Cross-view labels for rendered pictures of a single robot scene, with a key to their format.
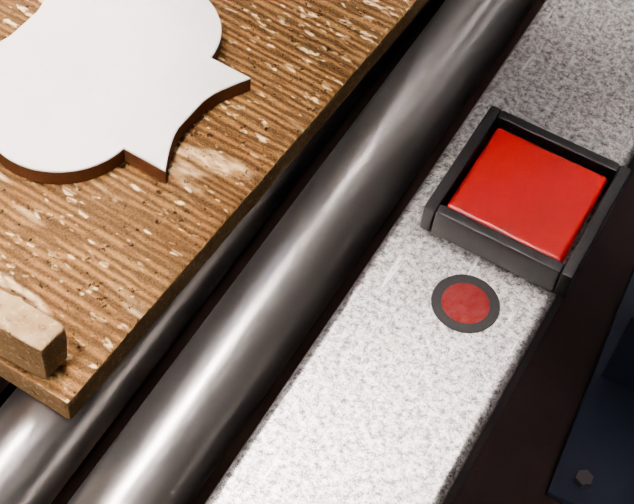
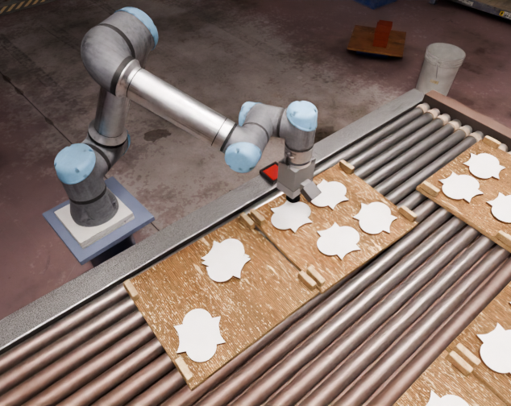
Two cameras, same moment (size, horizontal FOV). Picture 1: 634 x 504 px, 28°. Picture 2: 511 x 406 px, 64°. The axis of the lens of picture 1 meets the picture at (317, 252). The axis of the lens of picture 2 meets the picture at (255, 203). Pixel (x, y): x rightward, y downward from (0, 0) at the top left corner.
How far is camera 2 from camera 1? 147 cm
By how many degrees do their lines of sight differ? 75
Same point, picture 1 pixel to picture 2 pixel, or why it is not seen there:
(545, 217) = (274, 168)
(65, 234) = (337, 178)
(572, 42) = (252, 193)
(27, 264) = (342, 176)
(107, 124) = (329, 185)
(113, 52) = (326, 195)
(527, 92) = (263, 188)
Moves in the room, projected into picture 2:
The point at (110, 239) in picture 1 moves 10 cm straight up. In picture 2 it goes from (331, 176) to (335, 154)
